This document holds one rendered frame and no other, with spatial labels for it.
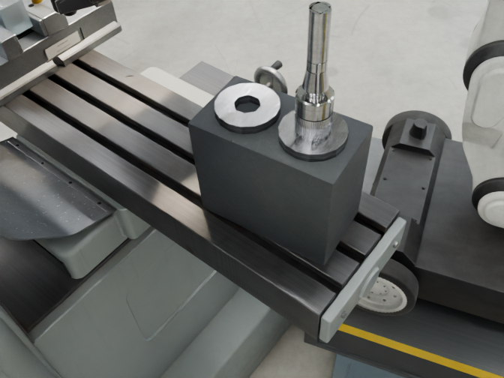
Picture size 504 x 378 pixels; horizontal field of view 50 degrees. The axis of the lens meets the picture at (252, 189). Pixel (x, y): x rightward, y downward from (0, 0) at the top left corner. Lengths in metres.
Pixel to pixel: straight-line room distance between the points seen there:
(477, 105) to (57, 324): 0.89
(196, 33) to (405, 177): 1.84
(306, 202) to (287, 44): 2.24
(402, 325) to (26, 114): 1.00
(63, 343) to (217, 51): 2.03
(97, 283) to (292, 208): 0.50
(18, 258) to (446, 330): 1.01
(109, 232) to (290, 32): 2.13
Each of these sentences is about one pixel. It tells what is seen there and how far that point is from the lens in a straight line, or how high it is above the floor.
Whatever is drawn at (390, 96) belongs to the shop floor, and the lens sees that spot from 2.62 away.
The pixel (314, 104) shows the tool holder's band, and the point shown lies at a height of 1.25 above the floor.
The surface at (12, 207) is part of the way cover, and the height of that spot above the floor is 0.97.
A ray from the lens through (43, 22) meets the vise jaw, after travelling 1.17.
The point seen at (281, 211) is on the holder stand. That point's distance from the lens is 0.75.
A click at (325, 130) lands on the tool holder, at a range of 0.67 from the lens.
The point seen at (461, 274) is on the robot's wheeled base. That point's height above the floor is 0.57.
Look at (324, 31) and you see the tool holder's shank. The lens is 0.59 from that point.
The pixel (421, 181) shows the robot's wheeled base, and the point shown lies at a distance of 1.46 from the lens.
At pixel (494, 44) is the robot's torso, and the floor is 1.08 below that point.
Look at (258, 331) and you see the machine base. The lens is 1.65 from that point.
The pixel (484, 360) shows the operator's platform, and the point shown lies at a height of 0.40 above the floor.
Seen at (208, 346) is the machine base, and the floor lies 0.20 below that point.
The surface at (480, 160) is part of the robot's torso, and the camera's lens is 1.28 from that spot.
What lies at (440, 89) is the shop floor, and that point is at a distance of 2.71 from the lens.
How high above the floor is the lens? 1.66
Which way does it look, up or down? 50 degrees down
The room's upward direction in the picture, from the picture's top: 4 degrees counter-clockwise
